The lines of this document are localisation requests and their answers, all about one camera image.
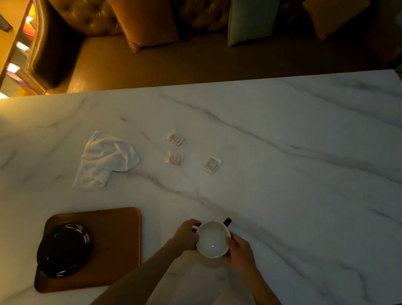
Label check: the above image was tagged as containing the white crumpled cloth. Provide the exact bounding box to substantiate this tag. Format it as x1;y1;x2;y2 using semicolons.
73;128;144;199

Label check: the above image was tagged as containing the black round plate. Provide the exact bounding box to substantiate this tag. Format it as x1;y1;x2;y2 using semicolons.
33;218;95;284

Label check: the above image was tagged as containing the orange cushion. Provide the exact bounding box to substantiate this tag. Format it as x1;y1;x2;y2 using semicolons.
94;0;187;60
297;0;372;48

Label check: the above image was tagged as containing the brown leather placemat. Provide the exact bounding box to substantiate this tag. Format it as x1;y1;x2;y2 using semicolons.
32;192;151;305

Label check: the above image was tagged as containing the wooden shelf with lights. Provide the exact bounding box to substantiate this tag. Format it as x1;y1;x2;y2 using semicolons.
0;0;63;108

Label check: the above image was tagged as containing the person's right hand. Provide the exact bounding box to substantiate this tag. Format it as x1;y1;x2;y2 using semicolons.
219;232;262;277

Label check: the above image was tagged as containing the grey-green cushion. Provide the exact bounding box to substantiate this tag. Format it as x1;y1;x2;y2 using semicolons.
223;0;283;54

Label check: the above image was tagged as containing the person's left hand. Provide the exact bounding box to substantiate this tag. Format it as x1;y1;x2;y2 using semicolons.
168;216;203;253

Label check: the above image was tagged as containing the white ceramic cup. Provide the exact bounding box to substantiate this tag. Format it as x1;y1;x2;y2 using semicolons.
187;217;234;261

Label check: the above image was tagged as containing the small paper sachet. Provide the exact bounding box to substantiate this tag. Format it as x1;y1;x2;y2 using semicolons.
202;155;222;176
164;150;184;166
166;129;186;147

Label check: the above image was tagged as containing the person's left forearm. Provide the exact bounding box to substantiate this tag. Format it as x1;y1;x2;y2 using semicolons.
80;226;189;305

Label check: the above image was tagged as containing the brown tufted leather sofa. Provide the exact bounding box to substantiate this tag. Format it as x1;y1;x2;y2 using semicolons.
0;0;402;156

